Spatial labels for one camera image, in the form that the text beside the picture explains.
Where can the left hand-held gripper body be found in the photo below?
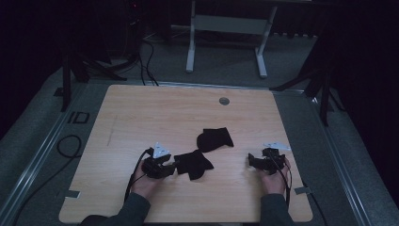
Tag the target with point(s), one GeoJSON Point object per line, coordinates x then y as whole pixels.
{"type": "Point", "coordinates": [153, 168]}

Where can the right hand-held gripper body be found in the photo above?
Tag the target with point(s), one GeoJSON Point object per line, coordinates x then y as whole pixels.
{"type": "Point", "coordinates": [272, 160]}

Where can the person's left hand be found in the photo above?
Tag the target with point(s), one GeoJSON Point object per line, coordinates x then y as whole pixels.
{"type": "Point", "coordinates": [144, 185]}

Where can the person's right hand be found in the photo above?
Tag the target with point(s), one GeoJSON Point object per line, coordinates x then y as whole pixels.
{"type": "Point", "coordinates": [273, 182]}

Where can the grey round table grommet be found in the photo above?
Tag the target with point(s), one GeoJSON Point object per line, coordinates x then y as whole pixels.
{"type": "Point", "coordinates": [224, 101]}

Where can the black tripod stand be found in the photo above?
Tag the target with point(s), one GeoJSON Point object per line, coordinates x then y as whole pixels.
{"type": "Point", "coordinates": [67, 81]}
{"type": "Point", "coordinates": [324, 94]}

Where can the white metal table frame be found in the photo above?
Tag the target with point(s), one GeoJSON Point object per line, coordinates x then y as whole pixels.
{"type": "Point", "coordinates": [230, 25]}

